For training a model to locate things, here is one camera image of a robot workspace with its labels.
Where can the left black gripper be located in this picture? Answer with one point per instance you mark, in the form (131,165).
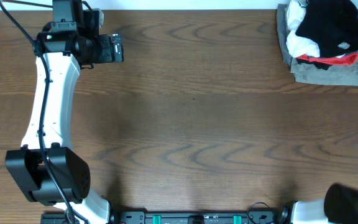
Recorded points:
(106,56)

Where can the black t-shirt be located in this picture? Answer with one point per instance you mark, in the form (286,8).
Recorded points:
(333,25)

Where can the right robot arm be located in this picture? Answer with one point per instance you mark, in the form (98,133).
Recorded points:
(340,205)

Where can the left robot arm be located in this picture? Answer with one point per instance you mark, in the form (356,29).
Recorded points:
(45,168)

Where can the grey folded garment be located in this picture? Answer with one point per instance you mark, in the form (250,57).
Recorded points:
(309,73)

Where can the red and black folded garment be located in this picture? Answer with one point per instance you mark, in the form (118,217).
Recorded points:
(325,63)

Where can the white folded garment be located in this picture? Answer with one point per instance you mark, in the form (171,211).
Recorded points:
(297,45)

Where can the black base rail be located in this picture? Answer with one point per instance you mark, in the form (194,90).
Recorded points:
(265,215)

